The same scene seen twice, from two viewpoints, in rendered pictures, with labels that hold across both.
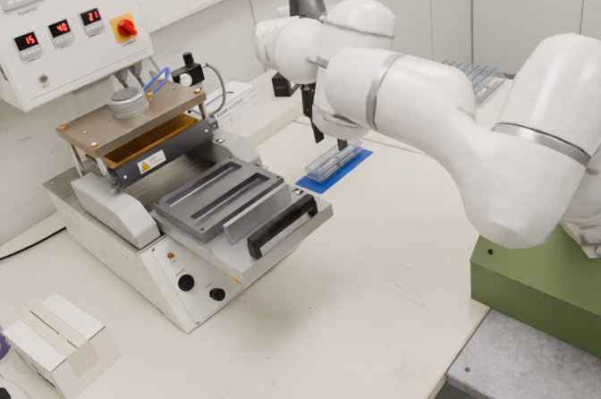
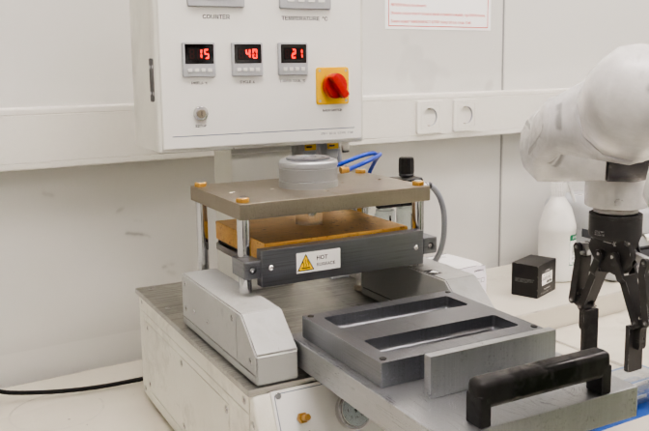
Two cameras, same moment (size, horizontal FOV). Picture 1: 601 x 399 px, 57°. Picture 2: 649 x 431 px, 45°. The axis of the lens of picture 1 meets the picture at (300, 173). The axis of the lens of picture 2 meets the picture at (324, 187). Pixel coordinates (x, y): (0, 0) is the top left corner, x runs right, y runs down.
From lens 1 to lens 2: 33 cm
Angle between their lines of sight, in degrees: 26
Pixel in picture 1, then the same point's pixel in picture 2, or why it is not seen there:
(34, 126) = (155, 220)
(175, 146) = (361, 251)
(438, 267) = not seen: outside the picture
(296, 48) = (635, 67)
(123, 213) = (251, 316)
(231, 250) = (428, 406)
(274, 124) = not seen: hidden behind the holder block
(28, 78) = (182, 105)
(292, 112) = (536, 318)
